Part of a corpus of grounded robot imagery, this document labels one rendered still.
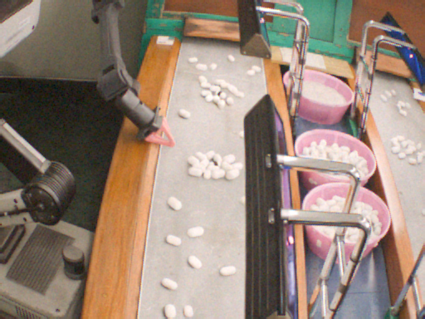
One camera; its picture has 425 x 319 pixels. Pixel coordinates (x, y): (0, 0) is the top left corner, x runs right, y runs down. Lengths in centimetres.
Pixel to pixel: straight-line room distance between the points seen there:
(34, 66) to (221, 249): 237
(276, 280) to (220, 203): 78
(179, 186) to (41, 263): 49
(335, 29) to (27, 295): 159
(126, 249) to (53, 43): 228
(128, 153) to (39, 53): 197
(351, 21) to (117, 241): 144
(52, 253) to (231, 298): 65
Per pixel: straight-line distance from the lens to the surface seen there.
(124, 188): 161
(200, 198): 164
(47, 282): 173
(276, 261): 91
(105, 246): 143
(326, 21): 249
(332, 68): 243
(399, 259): 155
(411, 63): 194
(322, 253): 161
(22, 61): 368
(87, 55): 354
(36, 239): 188
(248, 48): 166
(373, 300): 154
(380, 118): 224
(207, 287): 139
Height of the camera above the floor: 169
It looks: 32 degrees down
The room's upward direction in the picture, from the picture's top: 8 degrees clockwise
